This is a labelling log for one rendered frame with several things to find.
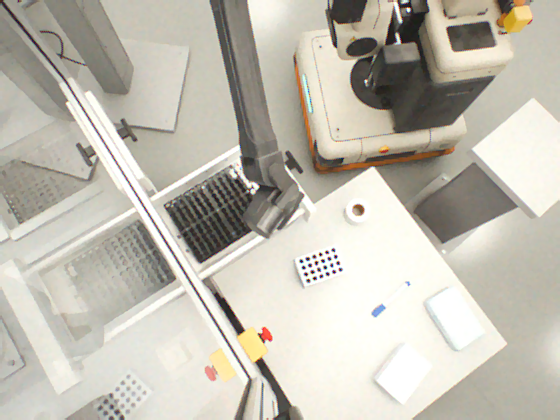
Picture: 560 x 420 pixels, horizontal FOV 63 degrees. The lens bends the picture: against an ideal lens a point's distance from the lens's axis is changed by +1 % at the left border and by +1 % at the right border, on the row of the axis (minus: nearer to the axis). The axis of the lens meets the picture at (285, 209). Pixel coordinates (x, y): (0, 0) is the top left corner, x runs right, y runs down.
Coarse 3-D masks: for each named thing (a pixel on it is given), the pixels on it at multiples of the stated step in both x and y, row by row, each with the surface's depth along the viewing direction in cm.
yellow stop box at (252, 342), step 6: (252, 330) 110; (240, 336) 109; (246, 336) 109; (252, 336) 109; (258, 336) 110; (240, 342) 109; (246, 342) 109; (252, 342) 109; (258, 342) 109; (264, 342) 112; (246, 348) 108; (252, 348) 108; (258, 348) 108; (264, 348) 109; (252, 354) 108; (258, 354) 108; (264, 354) 108; (252, 360) 108
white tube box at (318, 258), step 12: (312, 252) 126; (324, 252) 127; (336, 252) 127; (300, 264) 125; (312, 264) 126; (324, 264) 126; (336, 264) 129; (300, 276) 126; (312, 276) 125; (324, 276) 125; (336, 276) 127
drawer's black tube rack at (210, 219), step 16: (224, 176) 124; (192, 192) 122; (208, 192) 119; (224, 192) 119; (240, 192) 119; (176, 208) 118; (192, 208) 118; (208, 208) 118; (224, 208) 118; (240, 208) 121; (176, 224) 116; (192, 224) 117; (208, 224) 117; (224, 224) 120; (240, 224) 120; (192, 240) 116; (208, 240) 119; (224, 240) 118; (208, 256) 118
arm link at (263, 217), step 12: (276, 168) 86; (276, 180) 86; (288, 180) 89; (264, 192) 91; (276, 192) 89; (252, 204) 91; (264, 204) 89; (252, 216) 88; (264, 216) 90; (276, 216) 90; (252, 228) 93; (264, 228) 89; (276, 228) 92
